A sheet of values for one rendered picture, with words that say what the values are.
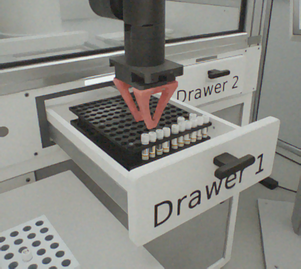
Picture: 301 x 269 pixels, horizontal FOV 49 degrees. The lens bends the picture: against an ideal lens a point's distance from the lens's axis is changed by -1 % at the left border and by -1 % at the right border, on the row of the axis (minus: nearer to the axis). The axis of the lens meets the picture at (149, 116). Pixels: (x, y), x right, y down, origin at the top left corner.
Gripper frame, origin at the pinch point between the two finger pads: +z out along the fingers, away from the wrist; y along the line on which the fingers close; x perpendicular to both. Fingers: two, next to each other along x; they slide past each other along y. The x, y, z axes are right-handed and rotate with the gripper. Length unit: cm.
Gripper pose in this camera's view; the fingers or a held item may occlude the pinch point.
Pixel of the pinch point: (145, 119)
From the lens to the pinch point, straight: 51.4
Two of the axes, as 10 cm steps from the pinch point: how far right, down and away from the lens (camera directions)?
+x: -8.2, 2.5, -5.2
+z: 0.1, 9.1, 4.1
